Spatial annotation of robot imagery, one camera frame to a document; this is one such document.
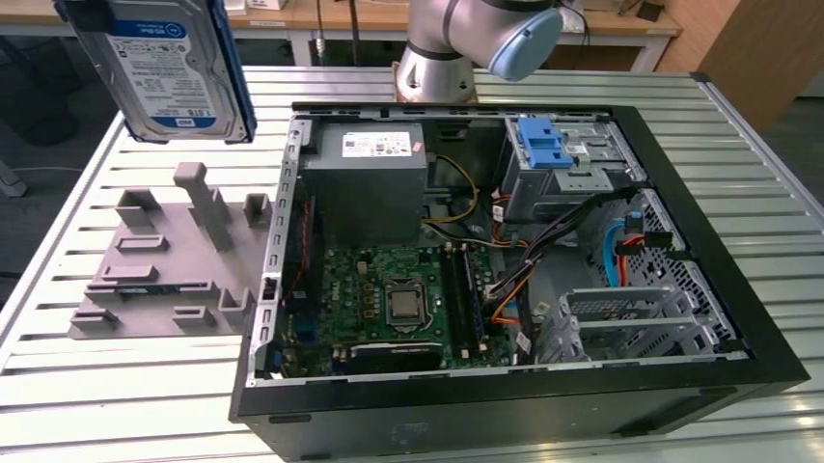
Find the silver CPU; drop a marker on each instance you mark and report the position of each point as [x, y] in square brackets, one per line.
[405, 304]

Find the silver metal drive cage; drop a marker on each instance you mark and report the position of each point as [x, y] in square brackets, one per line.
[580, 183]

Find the grey stand foot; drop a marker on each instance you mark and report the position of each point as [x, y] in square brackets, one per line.
[10, 183]

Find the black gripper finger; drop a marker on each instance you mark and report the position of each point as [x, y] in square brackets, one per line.
[94, 14]

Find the black equipment box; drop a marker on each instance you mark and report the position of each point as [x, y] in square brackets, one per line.
[39, 87]

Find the white box black print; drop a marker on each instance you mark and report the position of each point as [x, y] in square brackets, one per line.
[268, 4]

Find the wooden cabinet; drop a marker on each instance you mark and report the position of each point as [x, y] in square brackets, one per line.
[761, 58]

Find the grey power supply unit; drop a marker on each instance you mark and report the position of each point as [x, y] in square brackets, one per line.
[361, 202]

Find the black RAM slot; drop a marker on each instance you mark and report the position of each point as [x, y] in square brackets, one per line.
[474, 299]
[455, 299]

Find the black graphics card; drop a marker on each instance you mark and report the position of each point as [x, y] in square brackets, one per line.
[393, 354]

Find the hard disk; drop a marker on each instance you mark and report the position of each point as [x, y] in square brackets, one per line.
[168, 72]

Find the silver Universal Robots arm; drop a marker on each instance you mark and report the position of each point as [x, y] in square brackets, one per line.
[432, 58]

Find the RAM stick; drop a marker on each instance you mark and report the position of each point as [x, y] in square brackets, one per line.
[149, 290]

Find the blue drive latch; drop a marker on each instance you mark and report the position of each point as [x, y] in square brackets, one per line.
[542, 144]

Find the green motherboard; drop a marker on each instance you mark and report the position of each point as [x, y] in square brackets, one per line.
[348, 289]

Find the wooden desk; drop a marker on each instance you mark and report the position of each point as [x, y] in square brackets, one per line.
[277, 21]

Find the black PC case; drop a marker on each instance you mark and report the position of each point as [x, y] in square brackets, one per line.
[451, 415]

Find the CPU socket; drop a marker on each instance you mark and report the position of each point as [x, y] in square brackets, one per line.
[408, 282]

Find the grey parts rack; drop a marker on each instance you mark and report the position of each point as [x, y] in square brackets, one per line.
[149, 313]

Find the silver disk bay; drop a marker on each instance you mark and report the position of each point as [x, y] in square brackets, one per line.
[644, 324]

